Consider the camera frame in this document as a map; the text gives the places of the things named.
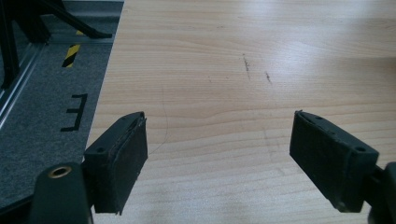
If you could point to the aluminium frame rail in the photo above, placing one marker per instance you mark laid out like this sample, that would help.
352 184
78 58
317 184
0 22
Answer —
18 81

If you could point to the black metal stand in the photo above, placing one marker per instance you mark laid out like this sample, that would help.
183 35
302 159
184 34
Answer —
25 21

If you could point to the yellow black striped tape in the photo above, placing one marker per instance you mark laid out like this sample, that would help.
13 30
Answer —
71 55

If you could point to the black tape floor mark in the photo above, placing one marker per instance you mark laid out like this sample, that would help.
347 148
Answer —
76 112

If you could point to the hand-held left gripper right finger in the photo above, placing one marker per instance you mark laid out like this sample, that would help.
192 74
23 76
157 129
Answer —
330 161

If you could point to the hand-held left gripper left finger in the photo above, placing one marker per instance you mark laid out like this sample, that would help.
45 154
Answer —
120 165

